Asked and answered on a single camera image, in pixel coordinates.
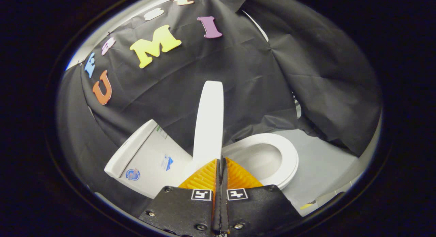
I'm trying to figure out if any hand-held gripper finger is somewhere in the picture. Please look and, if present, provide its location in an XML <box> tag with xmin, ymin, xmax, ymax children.
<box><xmin>221</xmin><ymin>158</ymin><xmax>303</xmax><ymax>236</ymax></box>
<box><xmin>138</xmin><ymin>158</ymin><xmax>221</xmax><ymax>236</ymax></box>

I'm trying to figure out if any white toilet lid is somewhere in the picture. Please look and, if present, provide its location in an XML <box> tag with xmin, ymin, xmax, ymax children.
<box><xmin>192</xmin><ymin>81</ymin><xmax>224</xmax><ymax>170</ymax></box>

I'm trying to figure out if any white toilet tank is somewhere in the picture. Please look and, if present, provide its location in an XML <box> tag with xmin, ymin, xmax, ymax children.
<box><xmin>104</xmin><ymin>119</ymin><xmax>194</xmax><ymax>199</ymax></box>

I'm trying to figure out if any black backdrop cloth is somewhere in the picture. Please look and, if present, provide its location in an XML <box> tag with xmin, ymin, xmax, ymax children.
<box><xmin>56</xmin><ymin>0</ymin><xmax>384</xmax><ymax>217</ymax></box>

